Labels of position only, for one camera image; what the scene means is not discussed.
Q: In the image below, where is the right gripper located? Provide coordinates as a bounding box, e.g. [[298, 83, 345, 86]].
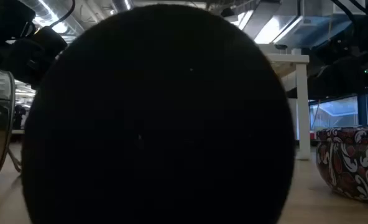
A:
[[308, 34, 368, 94]]

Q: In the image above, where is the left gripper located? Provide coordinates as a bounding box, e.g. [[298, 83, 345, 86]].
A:
[[0, 26, 68, 90]]

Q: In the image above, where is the floral patterned round tin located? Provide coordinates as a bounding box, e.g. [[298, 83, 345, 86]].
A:
[[315, 125, 368, 207]]

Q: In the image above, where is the gold candlestick holder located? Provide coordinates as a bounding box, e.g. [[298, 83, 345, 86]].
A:
[[21, 3, 296, 224]]

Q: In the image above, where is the white perforated shelf riser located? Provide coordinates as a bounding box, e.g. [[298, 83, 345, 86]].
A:
[[257, 43, 311, 161]]

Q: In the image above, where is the person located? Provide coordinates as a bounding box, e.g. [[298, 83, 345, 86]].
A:
[[12, 104, 28, 131]]

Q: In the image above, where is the ribbed silver ventilation duct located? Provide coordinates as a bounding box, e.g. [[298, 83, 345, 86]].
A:
[[19, 0, 85, 41]]

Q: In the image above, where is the round silver ventilation duct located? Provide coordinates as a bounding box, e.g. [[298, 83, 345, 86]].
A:
[[112, 0, 134, 12]]

